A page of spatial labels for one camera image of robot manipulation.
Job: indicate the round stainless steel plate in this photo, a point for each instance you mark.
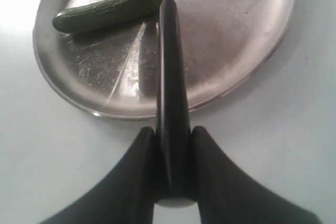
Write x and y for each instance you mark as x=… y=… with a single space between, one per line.
x=111 y=72

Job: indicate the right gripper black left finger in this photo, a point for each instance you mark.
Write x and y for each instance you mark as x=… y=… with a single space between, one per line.
x=126 y=194

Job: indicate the green cucumber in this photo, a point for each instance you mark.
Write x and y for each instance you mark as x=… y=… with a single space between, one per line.
x=101 y=14

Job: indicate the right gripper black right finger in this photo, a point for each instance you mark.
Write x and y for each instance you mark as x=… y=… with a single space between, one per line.
x=226 y=194

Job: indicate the black handled knife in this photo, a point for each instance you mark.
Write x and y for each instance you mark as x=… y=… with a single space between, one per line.
x=172 y=130

